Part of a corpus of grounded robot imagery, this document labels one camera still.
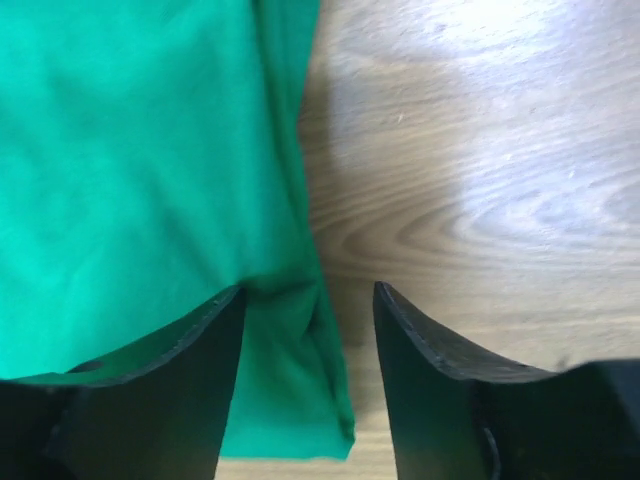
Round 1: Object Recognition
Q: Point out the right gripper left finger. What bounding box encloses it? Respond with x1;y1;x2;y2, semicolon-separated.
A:
1;287;246;479

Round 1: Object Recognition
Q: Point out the green t-shirt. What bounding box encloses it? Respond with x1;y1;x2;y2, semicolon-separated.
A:
1;1;355;460

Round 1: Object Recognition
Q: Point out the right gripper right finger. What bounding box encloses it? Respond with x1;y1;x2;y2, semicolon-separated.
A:
373;282;639;479

